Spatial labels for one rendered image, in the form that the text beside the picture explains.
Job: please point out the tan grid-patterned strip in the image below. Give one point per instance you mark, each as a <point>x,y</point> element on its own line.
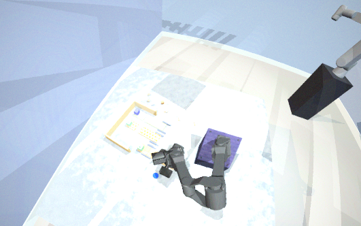
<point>147,150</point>

